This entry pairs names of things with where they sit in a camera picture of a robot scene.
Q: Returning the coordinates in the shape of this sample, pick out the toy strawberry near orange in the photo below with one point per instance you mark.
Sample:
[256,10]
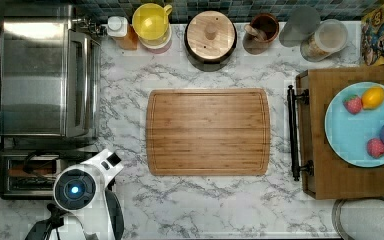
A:
[353,104]

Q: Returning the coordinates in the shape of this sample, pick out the yellow mug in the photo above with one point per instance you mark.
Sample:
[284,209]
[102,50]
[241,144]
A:
[151,22]

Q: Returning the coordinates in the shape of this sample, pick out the toy strawberry near plum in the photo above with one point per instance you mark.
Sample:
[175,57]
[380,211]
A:
[375,148]

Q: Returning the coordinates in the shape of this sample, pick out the light blue plate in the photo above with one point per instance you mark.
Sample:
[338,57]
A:
[348,134]

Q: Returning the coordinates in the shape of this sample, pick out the cereal container with clear lid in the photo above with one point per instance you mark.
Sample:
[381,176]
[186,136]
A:
[330,37]

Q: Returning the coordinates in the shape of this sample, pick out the bamboo cutting board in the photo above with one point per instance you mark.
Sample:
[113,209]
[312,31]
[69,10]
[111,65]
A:
[208,132]

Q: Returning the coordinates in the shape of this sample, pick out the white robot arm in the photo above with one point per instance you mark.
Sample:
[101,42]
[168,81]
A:
[84,207]

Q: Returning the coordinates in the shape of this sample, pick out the wooden tray with black handle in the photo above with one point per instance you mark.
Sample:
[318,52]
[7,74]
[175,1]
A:
[324,175]

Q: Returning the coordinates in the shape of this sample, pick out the black canister with wooden lid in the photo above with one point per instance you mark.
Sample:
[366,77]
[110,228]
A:
[210,38]

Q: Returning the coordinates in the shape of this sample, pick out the toy orange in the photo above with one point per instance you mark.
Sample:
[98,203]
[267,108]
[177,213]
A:
[373,97]

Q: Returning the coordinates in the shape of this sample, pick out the silver toaster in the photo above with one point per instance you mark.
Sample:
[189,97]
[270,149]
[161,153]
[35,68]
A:
[30,174]

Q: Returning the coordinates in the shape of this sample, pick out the white capped bottle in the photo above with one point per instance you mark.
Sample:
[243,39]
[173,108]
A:
[119,29]

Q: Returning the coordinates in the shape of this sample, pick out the brown wooden utensil holder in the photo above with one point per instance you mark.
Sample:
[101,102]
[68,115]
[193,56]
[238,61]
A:
[269,25]

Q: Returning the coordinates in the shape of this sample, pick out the stainless steel toaster oven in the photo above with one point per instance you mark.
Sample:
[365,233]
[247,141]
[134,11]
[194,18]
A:
[49,72]

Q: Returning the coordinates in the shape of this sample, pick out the frosted grey plastic cup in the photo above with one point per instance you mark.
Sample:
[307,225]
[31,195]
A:
[303,22]

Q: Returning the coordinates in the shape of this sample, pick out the wooden spoon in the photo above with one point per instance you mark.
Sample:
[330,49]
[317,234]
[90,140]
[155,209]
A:
[257,34]

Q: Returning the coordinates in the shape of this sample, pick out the white round object bottom right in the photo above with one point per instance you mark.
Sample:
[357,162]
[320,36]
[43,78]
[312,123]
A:
[359,219]

